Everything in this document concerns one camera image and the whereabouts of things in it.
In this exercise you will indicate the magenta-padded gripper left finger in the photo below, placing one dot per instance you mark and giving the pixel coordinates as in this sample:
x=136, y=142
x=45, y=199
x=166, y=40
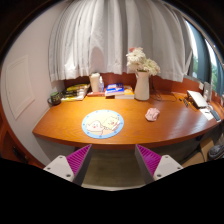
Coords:
x=63, y=166

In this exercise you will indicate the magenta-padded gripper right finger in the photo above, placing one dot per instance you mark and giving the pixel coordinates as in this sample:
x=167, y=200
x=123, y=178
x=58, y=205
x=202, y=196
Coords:
x=163, y=166

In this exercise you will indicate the pink computer mouse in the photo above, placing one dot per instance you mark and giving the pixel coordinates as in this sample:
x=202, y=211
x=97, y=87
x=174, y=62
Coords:
x=152, y=114

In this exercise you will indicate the round cartoon print mouse pad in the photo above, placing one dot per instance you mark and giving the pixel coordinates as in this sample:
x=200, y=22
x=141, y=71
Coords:
x=102, y=124

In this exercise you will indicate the white paper sheet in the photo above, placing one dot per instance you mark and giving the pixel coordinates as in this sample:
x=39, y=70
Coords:
x=206, y=114

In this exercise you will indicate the dark green mug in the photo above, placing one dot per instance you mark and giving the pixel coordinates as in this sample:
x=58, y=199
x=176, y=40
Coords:
x=55, y=98

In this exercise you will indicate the white laptop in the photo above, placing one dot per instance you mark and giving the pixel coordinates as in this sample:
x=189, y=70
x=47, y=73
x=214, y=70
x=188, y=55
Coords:
x=197, y=98

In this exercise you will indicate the yellow and black book stack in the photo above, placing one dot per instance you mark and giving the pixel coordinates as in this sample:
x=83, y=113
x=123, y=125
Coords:
x=75, y=92

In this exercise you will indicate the thin red book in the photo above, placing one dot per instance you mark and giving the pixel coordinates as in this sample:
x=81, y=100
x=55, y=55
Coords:
x=95, y=94

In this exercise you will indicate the white ceramic vase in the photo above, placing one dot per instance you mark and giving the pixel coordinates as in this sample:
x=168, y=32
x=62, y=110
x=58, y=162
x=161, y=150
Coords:
x=142, y=87

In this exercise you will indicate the white cylindrical container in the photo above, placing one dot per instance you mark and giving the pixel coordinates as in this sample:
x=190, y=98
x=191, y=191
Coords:
x=94, y=82

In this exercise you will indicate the small clear bottle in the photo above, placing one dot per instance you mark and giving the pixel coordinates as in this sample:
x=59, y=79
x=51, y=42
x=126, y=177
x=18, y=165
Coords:
x=101, y=84

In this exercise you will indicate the white flower bouquet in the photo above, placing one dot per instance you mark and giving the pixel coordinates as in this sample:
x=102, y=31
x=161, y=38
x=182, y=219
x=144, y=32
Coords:
x=137, y=60

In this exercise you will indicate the white pleated curtain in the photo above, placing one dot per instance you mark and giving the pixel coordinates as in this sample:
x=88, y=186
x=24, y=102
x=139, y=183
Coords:
x=110, y=36

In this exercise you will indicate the window with dark frame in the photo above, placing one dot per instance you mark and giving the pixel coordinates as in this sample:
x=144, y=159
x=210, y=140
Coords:
x=213, y=66

